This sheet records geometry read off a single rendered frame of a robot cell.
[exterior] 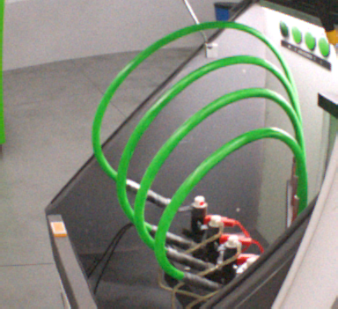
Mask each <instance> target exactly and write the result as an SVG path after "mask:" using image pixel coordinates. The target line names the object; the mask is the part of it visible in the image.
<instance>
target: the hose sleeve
mask: <svg viewBox="0 0 338 309"><path fill-rule="evenodd" d="M138 188H139V185H138V184H136V183H135V182H134V181H132V180H130V179H129V183H128V185H127V186H126V189H127V191H129V192H130V193H132V194H133V195H136V193H137V190H138ZM146 201H148V202H150V203H152V204H154V205H156V206H158V207H160V208H164V207H165V206H166V204H167V199H165V198H164V197H163V196H161V195H158V194H155V193H153V192H151V191H150V190H149V192H148V194H147V198H146Z"/></svg>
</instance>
